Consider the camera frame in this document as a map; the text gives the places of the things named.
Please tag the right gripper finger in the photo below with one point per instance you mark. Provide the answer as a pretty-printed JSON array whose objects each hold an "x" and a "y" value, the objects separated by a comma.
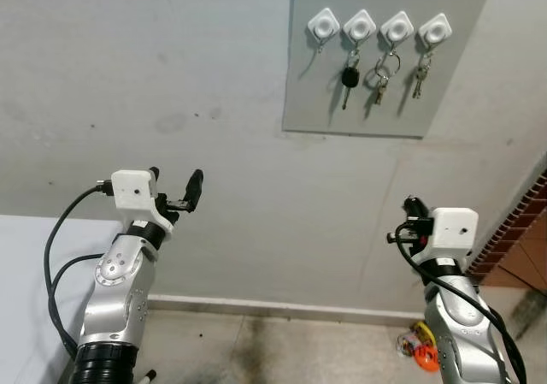
[{"x": 414, "y": 206}]

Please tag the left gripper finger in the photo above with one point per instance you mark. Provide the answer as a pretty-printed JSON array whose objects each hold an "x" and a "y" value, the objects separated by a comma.
[
  {"x": 194, "y": 187},
  {"x": 154, "y": 176}
]

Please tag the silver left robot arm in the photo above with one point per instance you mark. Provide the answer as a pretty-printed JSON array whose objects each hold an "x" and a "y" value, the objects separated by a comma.
[{"x": 120, "y": 281}]

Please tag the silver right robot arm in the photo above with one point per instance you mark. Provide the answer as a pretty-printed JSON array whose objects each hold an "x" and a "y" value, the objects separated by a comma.
[{"x": 453, "y": 333}]

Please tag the exposed red brick edge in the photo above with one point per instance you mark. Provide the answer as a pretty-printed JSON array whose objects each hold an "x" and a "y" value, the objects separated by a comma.
[{"x": 513, "y": 226}]

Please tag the colourful plastic toy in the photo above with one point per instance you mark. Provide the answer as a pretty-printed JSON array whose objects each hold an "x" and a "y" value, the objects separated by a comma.
[{"x": 419, "y": 350}]

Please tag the small silver key bunch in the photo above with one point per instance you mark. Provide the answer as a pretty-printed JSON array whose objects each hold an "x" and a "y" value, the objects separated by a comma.
[{"x": 420, "y": 76}]

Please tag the black headed car key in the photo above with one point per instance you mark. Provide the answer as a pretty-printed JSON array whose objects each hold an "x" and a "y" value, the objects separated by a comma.
[{"x": 349, "y": 78}]

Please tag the white marble baseboard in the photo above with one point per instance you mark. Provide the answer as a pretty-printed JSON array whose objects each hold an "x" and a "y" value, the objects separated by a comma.
[{"x": 282, "y": 309}]

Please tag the white pole with black tip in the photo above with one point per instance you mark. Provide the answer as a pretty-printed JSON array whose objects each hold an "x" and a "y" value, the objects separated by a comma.
[{"x": 149, "y": 375}]

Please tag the white table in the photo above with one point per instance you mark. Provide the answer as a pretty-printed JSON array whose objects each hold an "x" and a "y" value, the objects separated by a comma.
[{"x": 24, "y": 307}]

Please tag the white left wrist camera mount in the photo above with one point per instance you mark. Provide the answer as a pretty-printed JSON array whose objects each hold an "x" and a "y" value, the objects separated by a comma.
[{"x": 132, "y": 192}]

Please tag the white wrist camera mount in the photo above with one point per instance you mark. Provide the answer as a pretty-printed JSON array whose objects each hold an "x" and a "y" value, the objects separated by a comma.
[
  {"x": 132, "y": 192},
  {"x": 453, "y": 228}
]

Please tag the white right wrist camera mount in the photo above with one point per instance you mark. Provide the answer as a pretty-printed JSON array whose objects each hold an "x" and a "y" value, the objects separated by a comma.
[{"x": 453, "y": 228}]

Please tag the grey wall board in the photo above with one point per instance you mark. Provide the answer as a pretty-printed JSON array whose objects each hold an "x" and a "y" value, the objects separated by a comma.
[{"x": 402, "y": 119}]

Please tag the white diamond wall hook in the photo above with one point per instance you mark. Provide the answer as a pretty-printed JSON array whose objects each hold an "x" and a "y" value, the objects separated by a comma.
[
  {"x": 435, "y": 32},
  {"x": 360, "y": 27},
  {"x": 397, "y": 29},
  {"x": 324, "y": 25}
]

